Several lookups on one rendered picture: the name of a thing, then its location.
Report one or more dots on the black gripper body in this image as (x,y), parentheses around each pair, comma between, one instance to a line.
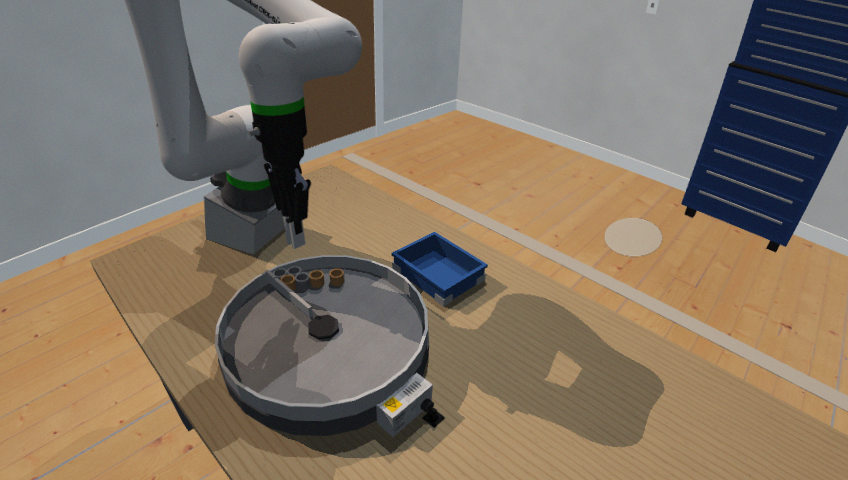
(289,155)

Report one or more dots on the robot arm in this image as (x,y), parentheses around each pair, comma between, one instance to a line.
(276,60)

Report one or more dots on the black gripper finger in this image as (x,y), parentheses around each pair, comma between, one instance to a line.
(297,203)
(279,193)

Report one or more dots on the blue plastic crate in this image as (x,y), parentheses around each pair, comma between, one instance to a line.
(439,267)

